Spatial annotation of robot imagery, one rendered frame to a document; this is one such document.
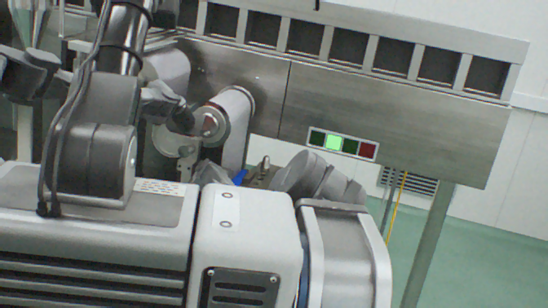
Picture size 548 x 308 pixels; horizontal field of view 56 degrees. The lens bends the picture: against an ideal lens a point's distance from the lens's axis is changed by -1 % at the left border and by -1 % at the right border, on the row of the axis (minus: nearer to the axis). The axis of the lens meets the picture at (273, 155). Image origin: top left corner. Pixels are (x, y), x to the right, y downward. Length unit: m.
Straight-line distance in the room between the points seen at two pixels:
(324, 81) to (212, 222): 1.40
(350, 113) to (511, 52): 0.55
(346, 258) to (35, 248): 0.28
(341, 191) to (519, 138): 3.69
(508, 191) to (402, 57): 2.74
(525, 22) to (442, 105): 2.43
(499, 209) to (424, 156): 2.68
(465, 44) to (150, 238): 1.48
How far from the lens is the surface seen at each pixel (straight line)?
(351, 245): 0.54
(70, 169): 0.47
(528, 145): 4.37
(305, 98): 1.86
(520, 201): 4.52
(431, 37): 1.80
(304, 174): 0.67
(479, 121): 1.85
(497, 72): 1.91
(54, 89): 1.14
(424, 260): 2.22
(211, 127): 1.60
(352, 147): 1.87
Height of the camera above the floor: 1.76
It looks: 20 degrees down
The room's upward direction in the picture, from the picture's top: 10 degrees clockwise
